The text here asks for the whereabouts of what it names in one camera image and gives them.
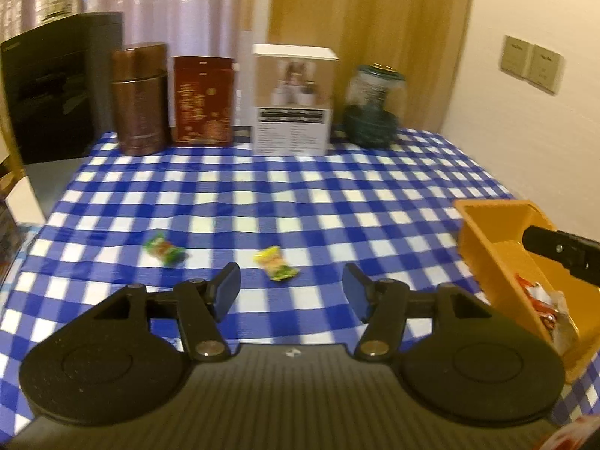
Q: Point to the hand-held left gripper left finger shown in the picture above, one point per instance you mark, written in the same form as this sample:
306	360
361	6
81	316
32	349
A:
229	287

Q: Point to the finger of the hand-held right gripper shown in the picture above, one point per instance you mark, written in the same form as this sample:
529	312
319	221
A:
548	246

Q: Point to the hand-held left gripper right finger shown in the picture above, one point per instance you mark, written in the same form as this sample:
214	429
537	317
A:
355	288

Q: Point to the red snack packet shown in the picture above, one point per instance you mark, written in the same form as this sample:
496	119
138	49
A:
546	318
528	287

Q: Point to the yellow green candy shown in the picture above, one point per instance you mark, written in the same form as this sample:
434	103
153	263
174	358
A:
275	264

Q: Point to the orange plastic bin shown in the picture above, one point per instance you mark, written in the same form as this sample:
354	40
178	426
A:
497	253

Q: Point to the blue white checkered tablecloth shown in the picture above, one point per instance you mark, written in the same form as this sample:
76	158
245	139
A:
290	206

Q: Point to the glass jar with green base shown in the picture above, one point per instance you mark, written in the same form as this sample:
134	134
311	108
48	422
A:
372	112

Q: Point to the red gold printed box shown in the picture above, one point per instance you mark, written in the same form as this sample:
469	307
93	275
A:
202	101

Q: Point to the white photo printed box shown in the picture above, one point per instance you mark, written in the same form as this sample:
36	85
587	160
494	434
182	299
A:
293	103

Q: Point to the brown metal canister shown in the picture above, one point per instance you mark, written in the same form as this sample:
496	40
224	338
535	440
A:
140	98

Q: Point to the black appliance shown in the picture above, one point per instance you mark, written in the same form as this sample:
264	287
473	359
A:
51	89

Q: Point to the golden curtain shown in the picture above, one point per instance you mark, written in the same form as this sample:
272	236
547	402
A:
375	14

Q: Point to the sheer light curtain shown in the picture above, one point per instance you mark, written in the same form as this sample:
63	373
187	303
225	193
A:
154	0

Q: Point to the beige wall switch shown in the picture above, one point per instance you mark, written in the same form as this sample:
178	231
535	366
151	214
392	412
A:
515	57
546	69

